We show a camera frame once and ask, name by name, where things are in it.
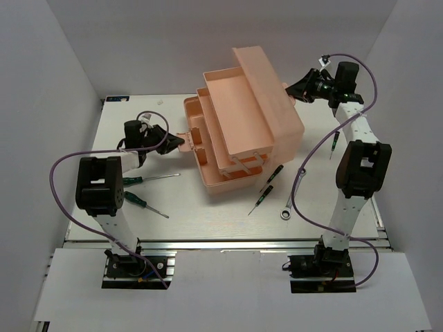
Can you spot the silver ratchet wrench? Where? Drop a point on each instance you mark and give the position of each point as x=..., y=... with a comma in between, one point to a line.
x=285, y=213

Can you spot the small precision screwdriver near box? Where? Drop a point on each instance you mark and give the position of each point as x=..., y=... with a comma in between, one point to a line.
x=275, y=173

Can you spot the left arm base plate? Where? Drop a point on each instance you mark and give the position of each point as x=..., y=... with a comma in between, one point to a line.
x=128, y=272

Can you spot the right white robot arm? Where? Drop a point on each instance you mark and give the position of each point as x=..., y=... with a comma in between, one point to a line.
x=364, y=164

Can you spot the small precision screwdriver right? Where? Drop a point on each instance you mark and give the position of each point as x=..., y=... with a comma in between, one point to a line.
x=334, y=143

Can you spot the large green screwdriver tip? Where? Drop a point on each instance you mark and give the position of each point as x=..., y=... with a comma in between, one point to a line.
x=128, y=181

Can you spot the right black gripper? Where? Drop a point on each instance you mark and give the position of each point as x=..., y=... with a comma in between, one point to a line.
x=300, y=89

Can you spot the pink plastic toolbox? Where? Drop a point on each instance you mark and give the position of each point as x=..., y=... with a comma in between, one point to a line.
x=242, y=125

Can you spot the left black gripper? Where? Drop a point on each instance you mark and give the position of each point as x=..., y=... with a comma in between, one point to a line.
x=171, y=143

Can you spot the blue label left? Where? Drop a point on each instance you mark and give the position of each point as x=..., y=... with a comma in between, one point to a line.
x=123, y=98

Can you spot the large green screwdriver front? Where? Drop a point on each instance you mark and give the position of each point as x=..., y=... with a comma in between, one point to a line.
x=136, y=200

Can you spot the small precision screwdriver front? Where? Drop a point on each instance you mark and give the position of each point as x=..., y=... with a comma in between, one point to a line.
x=265, y=193

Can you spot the white front cover board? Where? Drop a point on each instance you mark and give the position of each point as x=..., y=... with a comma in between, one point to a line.
x=226, y=291

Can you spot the aluminium table edge rail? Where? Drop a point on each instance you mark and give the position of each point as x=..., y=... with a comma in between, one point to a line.
x=382, y=244

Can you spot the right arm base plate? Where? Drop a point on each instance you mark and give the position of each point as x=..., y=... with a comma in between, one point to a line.
x=307, y=278

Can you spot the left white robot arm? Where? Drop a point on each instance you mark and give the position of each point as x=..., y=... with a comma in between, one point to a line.
x=100, y=184

